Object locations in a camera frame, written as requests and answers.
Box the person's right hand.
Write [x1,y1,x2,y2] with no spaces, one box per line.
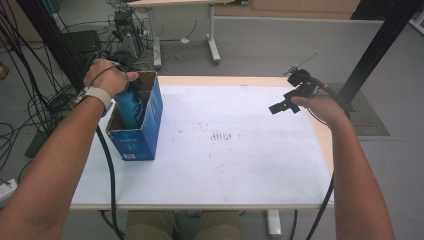
[289,89,349,130]

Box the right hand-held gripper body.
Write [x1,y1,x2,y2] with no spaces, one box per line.
[285,68,331,101]

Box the bundle of black floor cables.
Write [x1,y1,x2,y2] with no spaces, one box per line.
[0,6,79,171]

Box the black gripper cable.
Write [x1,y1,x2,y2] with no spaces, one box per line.
[304,173,335,240]
[95,124,126,240]

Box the person's left hand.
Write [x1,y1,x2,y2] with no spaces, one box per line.
[83,58,140,100]

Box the blue cardboard box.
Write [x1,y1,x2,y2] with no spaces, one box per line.
[105,70,164,162]

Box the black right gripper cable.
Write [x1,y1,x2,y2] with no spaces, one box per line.
[304,173,335,240]

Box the black metal frame post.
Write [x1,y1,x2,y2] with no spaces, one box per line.
[338,0,424,105]
[16,0,85,92]

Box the white power strip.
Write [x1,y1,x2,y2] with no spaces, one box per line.
[0,178,18,208]

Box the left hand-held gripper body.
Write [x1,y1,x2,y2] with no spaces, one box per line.
[125,75,148,102]

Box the blue bottle with white cap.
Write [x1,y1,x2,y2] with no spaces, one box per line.
[114,88,147,131]

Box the white table cover sheet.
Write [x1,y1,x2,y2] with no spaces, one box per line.
[70,84,334,206]

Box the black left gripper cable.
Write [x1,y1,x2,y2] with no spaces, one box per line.
[95,124,126,240]

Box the grey floor mat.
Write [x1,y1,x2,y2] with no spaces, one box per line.
[328,82,390,137]

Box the black case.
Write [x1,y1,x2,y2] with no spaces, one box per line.
[62,29,103,55]

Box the desk with white legs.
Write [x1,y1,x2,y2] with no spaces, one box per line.
[127,0,249,70]

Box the grey device on stand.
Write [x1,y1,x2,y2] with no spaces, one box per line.
[112,9,144,62]

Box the white wristband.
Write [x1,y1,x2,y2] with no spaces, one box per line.
[74,85,113,116]

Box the thin metal rod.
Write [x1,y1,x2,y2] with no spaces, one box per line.
[283,50,320,76]

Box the white table leg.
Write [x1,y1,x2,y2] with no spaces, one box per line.
[265,209,283,239]

